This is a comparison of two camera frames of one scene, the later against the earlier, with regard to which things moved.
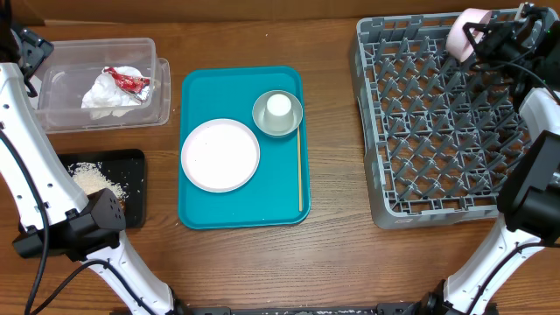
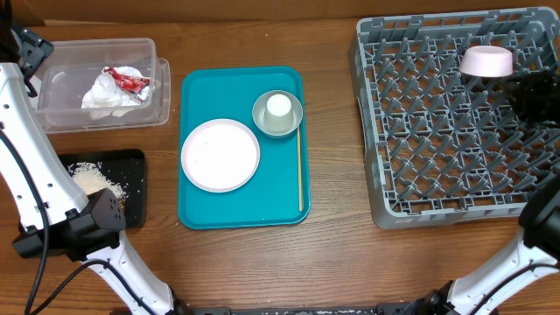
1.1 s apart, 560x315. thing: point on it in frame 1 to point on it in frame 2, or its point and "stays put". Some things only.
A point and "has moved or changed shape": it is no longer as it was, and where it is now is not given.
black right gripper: (510, 33) to (533, 95)
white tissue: (105, 96) stays put
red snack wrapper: (129, 84) stays put
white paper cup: (278, 115) stays put
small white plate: (458, 43) has moved or changed shape
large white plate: (220, 156) stays put
